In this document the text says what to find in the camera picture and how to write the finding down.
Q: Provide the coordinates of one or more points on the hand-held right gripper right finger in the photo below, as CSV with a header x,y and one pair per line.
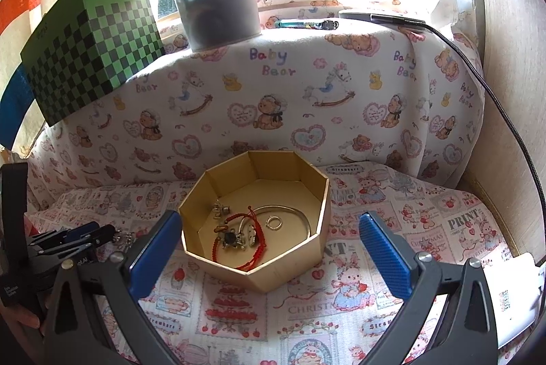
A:
x,y
384,258

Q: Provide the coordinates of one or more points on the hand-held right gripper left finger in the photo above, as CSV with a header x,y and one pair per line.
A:
x,y
155,258

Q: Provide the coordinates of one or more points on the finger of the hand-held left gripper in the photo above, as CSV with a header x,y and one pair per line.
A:
x,y
80,230
94,238

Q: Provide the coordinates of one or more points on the silver earring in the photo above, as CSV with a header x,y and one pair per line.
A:
x,y
219,209

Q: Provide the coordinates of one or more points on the silver bangle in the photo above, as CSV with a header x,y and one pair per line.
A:
x,y
298,212

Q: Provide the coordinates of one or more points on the gold octagonal box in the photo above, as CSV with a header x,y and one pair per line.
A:
x,y
277,267

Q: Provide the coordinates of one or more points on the person's left hand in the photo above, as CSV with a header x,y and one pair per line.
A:
x,y
23,317

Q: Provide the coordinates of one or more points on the cartoon print bed sheet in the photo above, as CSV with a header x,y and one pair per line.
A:
x,y
298,305

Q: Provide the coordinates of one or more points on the white charger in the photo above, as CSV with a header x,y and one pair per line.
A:
x,y
516,305

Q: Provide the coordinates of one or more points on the bear print cloth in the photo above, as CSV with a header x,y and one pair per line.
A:
x,y
298,126

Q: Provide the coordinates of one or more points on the green checkered box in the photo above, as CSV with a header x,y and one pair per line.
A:
x,y
85,49

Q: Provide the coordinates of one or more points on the grey phone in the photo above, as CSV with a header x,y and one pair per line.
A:
x,y
367,15

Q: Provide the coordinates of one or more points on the dark green pen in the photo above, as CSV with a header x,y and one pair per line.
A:
x,y
298,24

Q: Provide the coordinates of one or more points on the translucent plastic jar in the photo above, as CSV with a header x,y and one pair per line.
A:
x,y
217,15

